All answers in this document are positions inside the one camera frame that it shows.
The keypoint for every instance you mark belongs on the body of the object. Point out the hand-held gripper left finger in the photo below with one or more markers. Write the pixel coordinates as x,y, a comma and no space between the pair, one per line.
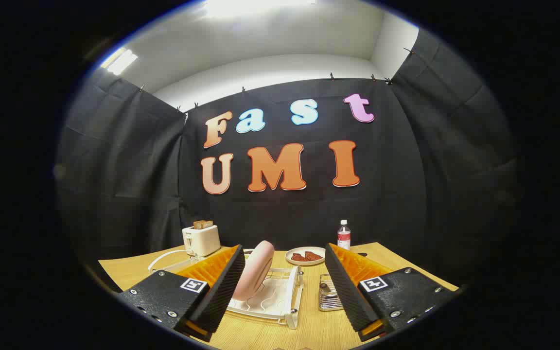
219,296

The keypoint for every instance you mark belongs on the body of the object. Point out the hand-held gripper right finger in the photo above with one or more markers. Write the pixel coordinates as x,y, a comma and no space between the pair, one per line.
348,296

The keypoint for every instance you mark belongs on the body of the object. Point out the pink plate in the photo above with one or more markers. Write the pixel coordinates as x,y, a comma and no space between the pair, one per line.
255,272

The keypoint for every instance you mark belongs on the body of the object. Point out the beige plate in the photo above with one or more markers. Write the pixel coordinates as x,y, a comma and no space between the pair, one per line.
304,262

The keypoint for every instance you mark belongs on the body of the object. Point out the brown meat piece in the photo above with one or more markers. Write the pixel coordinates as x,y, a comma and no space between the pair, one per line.
298,257
314,255

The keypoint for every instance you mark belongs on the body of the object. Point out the white toaster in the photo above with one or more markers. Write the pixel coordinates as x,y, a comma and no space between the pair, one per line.
202,240

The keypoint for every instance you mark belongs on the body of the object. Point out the clear bottle with red label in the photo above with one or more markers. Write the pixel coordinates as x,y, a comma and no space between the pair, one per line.
343,238

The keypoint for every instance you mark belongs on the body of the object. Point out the toast slices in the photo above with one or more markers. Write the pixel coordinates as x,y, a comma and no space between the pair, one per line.
203,224

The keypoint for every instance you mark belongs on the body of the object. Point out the black backdrop cloth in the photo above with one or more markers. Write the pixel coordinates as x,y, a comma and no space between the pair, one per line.
406,194

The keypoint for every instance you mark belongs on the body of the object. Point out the ceiling light panel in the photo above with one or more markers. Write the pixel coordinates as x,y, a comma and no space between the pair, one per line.
119,61

